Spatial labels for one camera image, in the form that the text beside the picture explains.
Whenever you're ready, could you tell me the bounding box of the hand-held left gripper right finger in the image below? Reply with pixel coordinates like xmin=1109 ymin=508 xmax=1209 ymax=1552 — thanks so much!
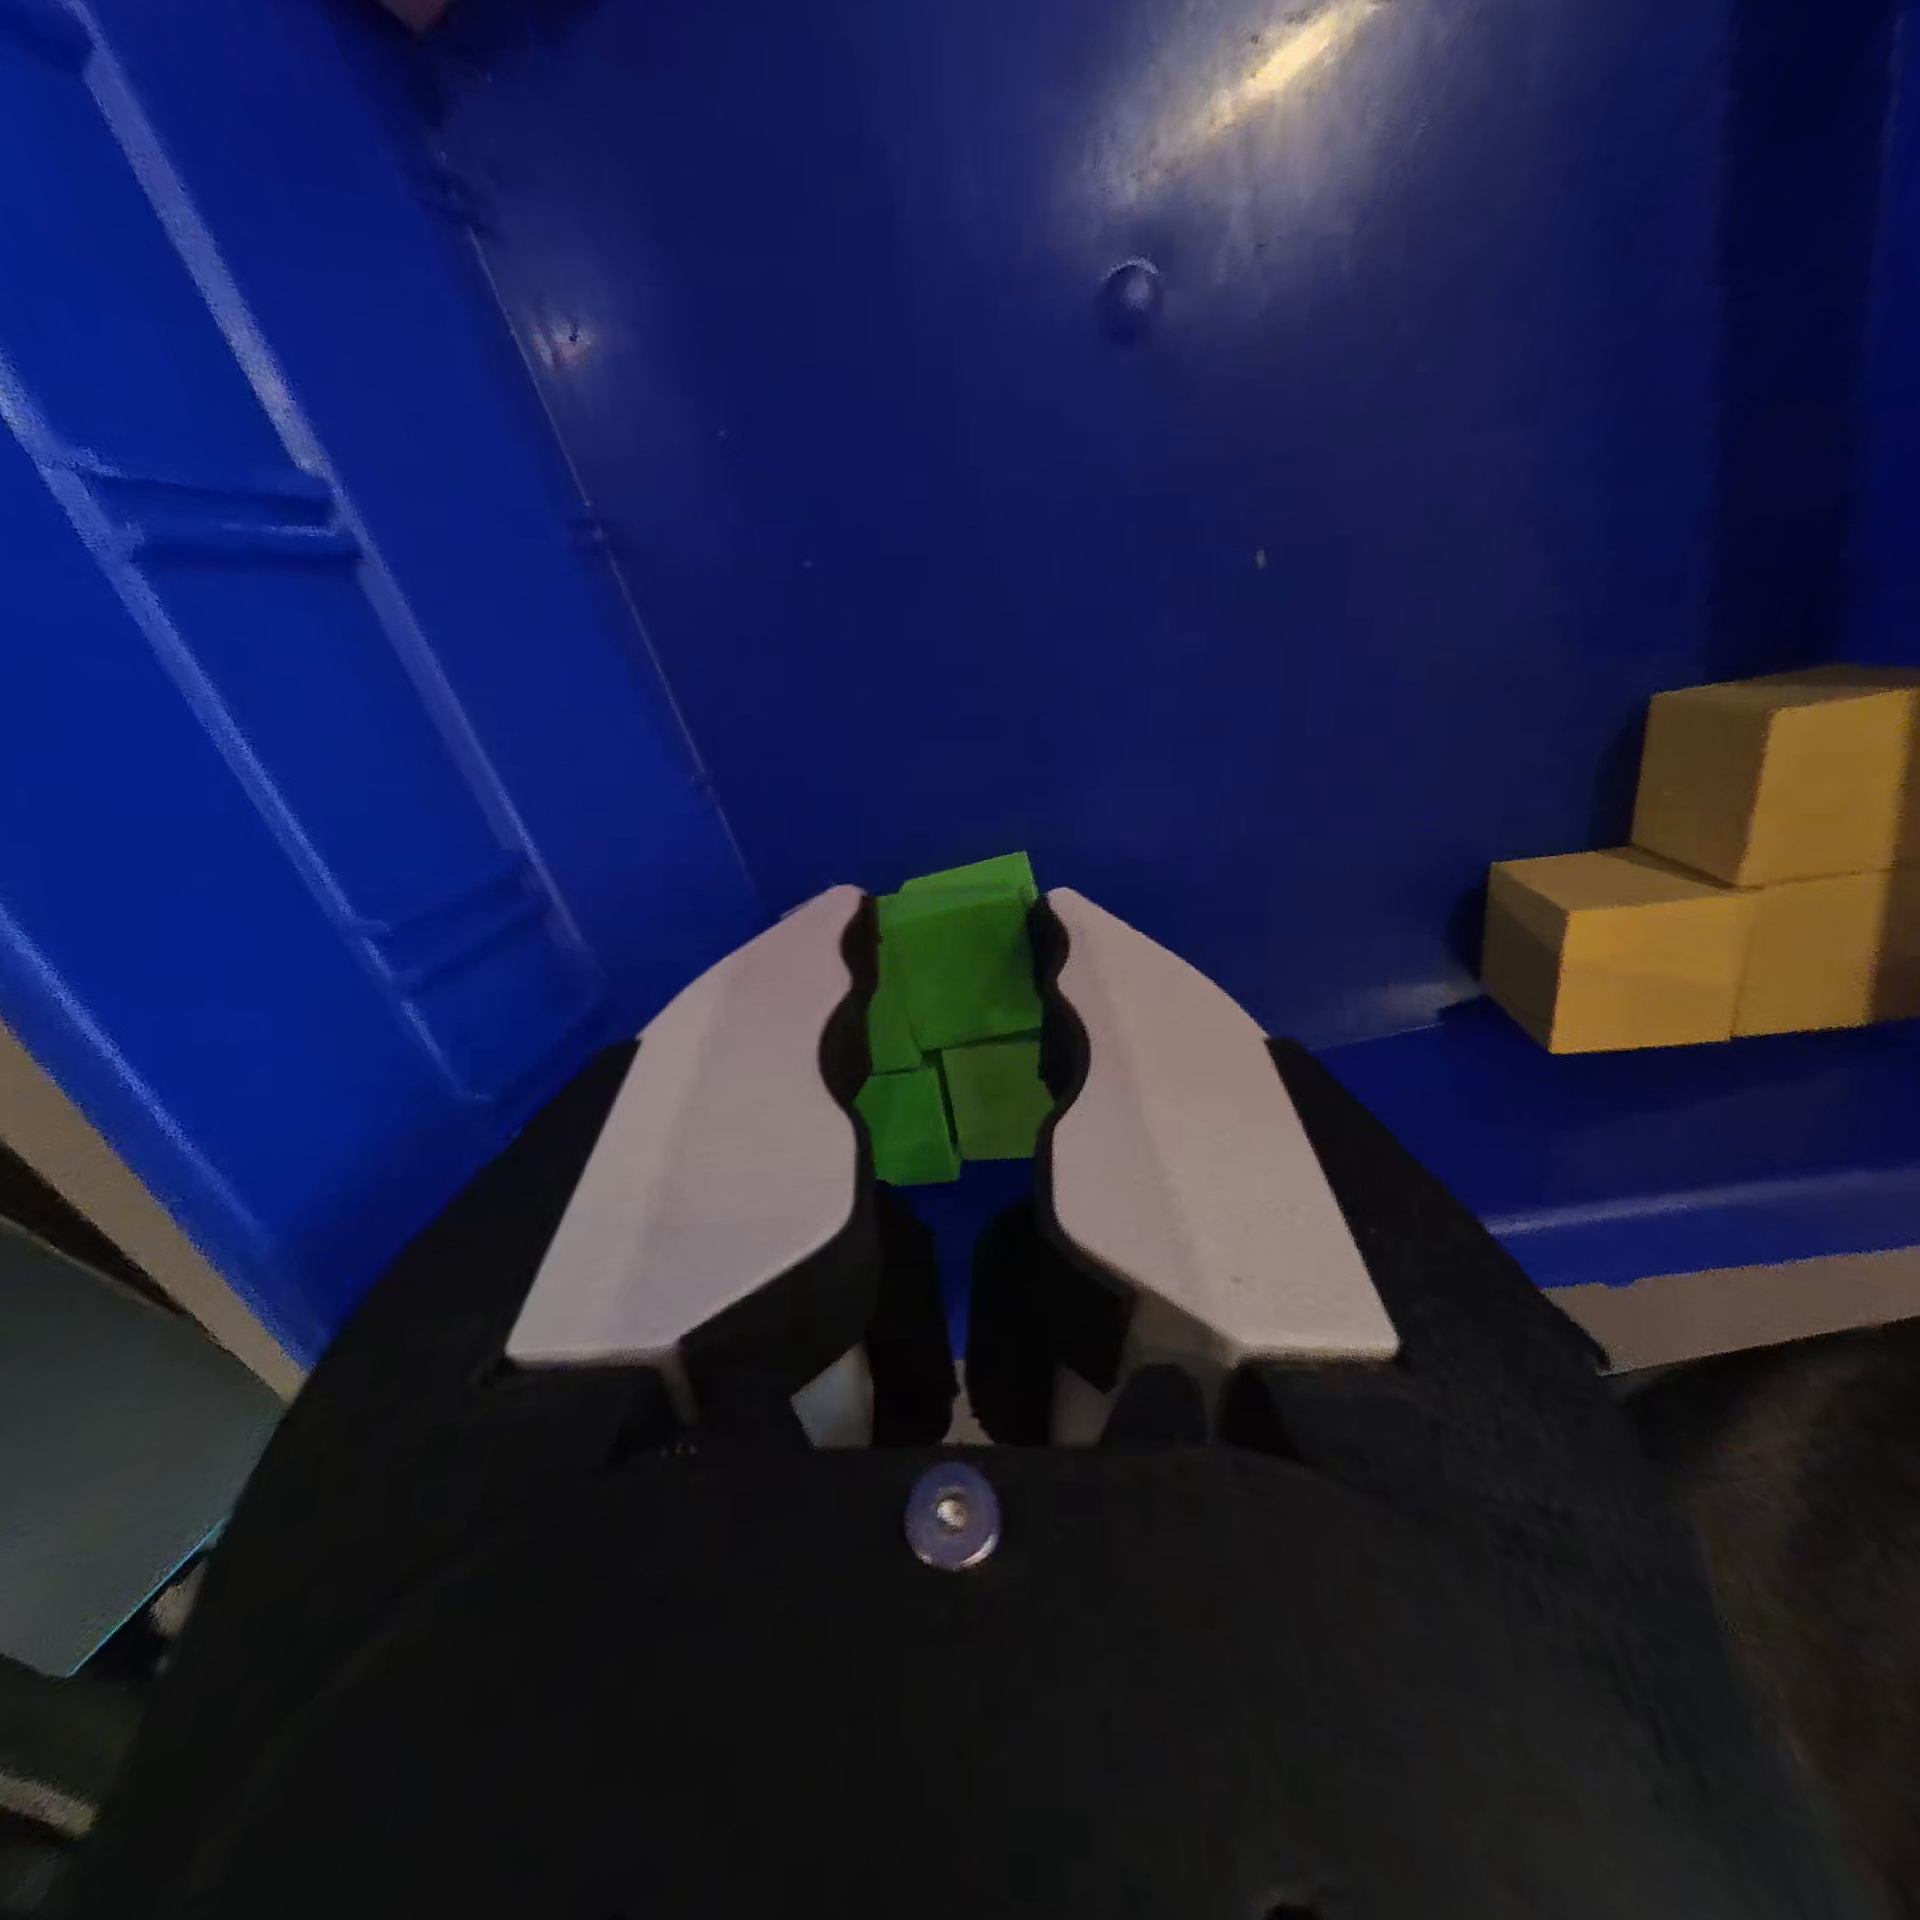
xmin=1036 ymin=884 xmax=1404 ymax=1441

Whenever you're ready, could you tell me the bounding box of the person's grey clothing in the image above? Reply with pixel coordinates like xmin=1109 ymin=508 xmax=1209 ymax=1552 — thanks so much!
xmin=1621 ymin=1334 xmax=1920 ymax=1920

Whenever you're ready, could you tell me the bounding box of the pale desk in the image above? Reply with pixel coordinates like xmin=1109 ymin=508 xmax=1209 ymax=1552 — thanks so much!
xmin=0 ymin=1016 xmax=1920 ymax=1403

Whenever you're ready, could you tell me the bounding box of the blue plastic bin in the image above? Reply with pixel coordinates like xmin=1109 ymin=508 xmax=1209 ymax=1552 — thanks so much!
xmin=0 ymin=0 xmax=1920 ymax=1366

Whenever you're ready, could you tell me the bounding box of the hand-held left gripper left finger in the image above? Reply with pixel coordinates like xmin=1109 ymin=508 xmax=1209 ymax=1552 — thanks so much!
xmin=502 ymin=884 xmax=881 ymax=1449

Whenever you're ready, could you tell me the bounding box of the teal flat panel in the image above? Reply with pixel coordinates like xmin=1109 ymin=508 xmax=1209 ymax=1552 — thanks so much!
xmin=0 ymin=1215 xmax=288 ymax=1683

